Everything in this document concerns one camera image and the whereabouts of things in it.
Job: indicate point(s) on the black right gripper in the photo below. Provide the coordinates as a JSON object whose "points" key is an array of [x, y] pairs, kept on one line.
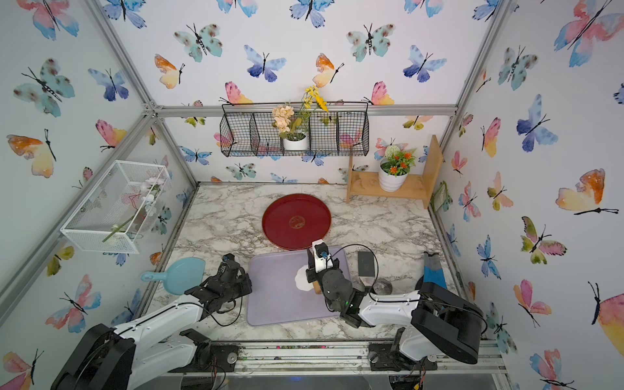
{"points": [[311, 272]]}

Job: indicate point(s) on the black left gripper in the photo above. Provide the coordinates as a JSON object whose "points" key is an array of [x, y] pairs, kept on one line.
{"points": [[246, 281]]}

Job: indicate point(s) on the white dough piece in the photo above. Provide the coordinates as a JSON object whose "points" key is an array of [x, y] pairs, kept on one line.
{"points": [[301, 281]]}

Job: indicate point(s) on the lavender silicone mat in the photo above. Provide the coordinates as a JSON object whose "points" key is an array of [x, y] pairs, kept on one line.
{"points": [[275, 298]]}

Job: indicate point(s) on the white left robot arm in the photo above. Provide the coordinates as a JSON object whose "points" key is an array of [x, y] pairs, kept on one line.
{"points": [[134, 353]]}

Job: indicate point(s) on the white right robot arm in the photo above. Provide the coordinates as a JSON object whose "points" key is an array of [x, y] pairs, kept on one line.
{"points": [[433, 320]]}

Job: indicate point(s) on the teal plastic scoop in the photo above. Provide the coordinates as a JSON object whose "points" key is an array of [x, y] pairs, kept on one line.
{"points": [[183, 275]]}

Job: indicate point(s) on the red round tray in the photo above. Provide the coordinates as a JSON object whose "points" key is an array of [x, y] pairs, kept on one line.
{"points": [[294, 221]]}

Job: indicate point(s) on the wooden shelf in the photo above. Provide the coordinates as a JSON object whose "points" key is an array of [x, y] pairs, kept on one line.
{"points": [[416, 187]]}

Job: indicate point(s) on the pink artificial flower stem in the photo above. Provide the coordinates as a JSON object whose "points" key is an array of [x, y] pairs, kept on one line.
{"points": [[143, 201]]}

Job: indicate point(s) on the white ribbed flower pot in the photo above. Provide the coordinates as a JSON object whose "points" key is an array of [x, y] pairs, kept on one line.
{"points": [[390, 182]]}

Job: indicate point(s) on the blue rubber glove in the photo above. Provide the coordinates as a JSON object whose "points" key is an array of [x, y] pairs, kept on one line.
{"points": [[433, 270]]}

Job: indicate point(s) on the orange flower plant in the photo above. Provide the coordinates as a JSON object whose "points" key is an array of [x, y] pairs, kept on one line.
{"points": [[398, 161]]}

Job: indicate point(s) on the green paper packet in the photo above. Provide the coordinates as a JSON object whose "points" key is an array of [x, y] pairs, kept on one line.
{"points": [[441, 198]]}

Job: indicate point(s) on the white pot with flowers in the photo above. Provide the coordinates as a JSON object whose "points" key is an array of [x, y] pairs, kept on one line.
{"points": [[294, 123]]}

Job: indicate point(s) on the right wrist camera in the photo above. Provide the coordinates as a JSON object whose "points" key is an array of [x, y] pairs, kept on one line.
{"points": [[320, 257]]}

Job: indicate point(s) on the black handled strainer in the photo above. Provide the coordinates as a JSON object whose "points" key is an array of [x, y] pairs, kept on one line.
{"points": [[368, 275]]}

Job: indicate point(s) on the white mesh wall basket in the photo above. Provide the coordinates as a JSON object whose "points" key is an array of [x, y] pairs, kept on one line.
{"points": [[108, 204]]}

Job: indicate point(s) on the black wire wall basket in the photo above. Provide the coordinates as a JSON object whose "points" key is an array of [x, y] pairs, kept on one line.
{"points": [[246, 130]]}

